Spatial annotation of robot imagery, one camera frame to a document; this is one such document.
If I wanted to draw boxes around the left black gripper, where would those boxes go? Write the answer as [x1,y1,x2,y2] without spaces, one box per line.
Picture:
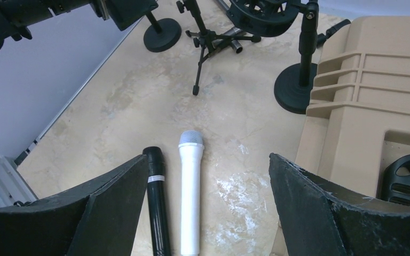
[45,0,159,31]

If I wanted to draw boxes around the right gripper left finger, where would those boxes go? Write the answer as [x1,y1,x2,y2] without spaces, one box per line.
[0,155,148,255]

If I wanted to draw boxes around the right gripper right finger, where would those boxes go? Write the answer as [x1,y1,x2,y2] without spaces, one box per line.
[269,153,410,255]

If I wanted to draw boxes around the black microphone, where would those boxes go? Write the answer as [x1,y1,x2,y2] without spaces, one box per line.
[143,146,172,255]

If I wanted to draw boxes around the white microphone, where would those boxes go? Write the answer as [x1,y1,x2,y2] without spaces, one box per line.
[178,130,204,255]

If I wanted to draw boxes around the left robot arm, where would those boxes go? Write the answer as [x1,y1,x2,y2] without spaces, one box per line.
[0,0,159,49]

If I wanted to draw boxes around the black clip microphone stand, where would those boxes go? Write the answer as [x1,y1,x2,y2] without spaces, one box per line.
[143,12,182,53]

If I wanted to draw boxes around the black tripod microphone stand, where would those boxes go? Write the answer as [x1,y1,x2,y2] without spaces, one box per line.
[176,0,261,96]

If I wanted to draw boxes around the grey metal tube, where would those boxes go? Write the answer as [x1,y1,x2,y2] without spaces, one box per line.
[214,0,245,55]

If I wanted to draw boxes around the tan hard plastic case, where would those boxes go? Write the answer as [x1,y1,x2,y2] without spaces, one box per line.
[271,16,410,255]

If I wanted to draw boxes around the black round base shock-mount stand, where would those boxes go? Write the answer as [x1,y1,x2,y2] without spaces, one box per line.
[226,0,319,114]

